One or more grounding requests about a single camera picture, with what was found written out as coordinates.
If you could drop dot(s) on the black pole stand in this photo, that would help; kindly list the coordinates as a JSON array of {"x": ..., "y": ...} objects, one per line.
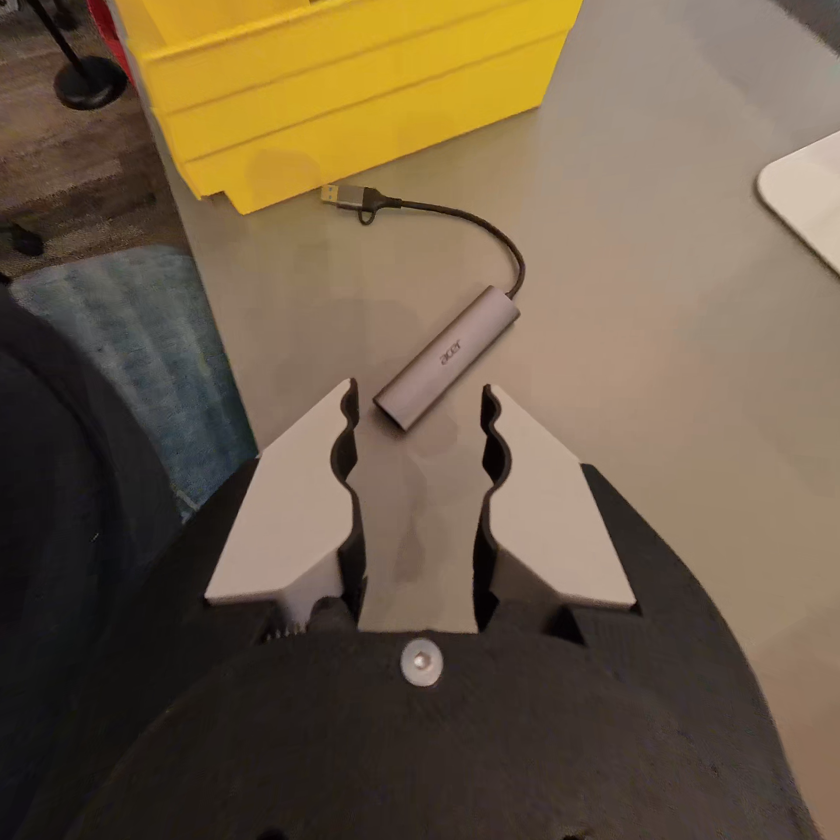
[{"x": 88, "y": 79}]

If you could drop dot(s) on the yellow plastic bin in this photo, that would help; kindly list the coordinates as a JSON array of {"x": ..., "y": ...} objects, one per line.
[{"x": 328, "y": 98}]

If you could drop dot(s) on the person's blue jeans leg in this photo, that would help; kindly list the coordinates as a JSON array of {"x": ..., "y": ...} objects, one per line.
[{"x": 144, "y": 361}]

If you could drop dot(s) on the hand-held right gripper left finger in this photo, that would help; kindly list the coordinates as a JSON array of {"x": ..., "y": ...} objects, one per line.
[{"x": 289, "y": 525}]

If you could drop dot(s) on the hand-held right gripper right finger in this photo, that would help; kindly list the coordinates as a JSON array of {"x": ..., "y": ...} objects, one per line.
[{"x": 558, "y": 531}]

